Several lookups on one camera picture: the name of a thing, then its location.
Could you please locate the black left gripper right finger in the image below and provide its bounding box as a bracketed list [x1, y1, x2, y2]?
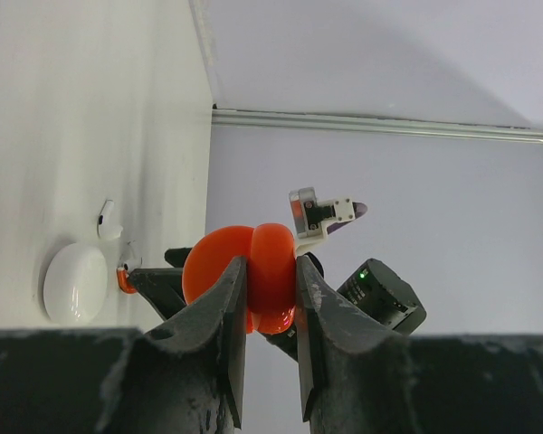
[296, 257, 543, 433]

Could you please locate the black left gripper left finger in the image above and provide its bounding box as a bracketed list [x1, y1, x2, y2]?
[0, 257, 247, 433]

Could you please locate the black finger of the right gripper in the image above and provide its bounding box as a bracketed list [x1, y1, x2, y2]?
[128, 268, 186, 320]
[164, 248, 191, 268]

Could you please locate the orange earbud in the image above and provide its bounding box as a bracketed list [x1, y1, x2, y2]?
[116, 267, 137, 295]

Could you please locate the orange round charging case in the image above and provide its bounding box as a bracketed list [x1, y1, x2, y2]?
[182, 223, 296, 335]

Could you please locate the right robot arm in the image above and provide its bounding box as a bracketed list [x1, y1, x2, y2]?
[101, 248, 543, 433]

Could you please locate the white round charging case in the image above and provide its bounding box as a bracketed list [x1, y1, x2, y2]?
[43, 242, 109, 326]

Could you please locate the white earbud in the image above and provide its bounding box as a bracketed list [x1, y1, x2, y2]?
[119, 257, 142, 272]
[97, 200, 123, 241]

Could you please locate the aluminium frame rail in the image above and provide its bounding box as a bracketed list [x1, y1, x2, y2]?
[212, 108, 543, 145]

